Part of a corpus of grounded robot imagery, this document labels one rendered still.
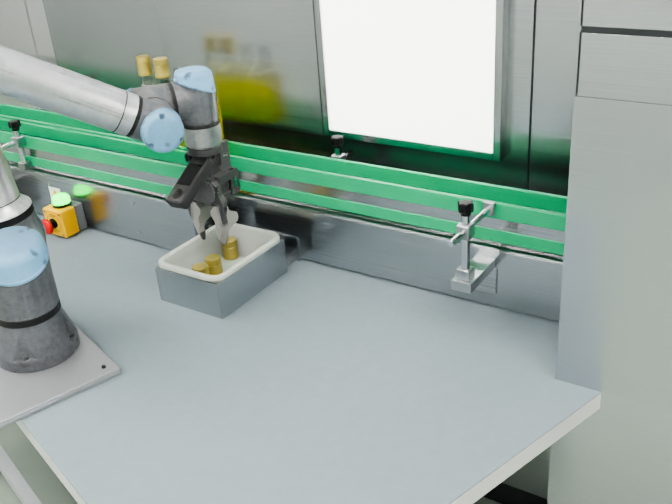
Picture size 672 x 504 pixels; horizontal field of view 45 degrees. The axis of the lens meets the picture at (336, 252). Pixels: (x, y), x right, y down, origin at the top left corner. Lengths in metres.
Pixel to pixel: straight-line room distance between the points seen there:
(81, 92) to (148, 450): 0.59
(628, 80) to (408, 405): 0.61
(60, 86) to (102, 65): 0.95
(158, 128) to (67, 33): 1.04
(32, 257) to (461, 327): 0.78
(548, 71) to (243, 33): 0.72
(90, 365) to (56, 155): 0.76
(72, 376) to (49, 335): 0.09
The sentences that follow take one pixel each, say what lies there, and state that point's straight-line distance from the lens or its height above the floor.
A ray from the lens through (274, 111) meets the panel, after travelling 1.95.
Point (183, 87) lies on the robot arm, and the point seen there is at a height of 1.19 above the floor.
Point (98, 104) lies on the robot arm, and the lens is 1.43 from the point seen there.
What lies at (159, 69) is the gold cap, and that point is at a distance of 1.96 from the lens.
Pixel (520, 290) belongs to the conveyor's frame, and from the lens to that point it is 1.57.
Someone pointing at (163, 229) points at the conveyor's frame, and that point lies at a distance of 1.93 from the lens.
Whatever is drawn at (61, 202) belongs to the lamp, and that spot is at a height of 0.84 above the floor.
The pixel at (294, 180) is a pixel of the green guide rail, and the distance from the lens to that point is 1.76.
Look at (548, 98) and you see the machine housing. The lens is 1.64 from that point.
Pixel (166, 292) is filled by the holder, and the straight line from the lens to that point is 1.72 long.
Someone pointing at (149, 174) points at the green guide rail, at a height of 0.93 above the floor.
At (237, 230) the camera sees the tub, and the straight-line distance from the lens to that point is 1.80.
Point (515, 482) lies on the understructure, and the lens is 2.16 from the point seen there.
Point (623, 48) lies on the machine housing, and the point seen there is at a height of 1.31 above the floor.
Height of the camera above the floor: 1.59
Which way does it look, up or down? 27 degrees down
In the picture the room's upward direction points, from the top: 4 degrees counter-clockwise
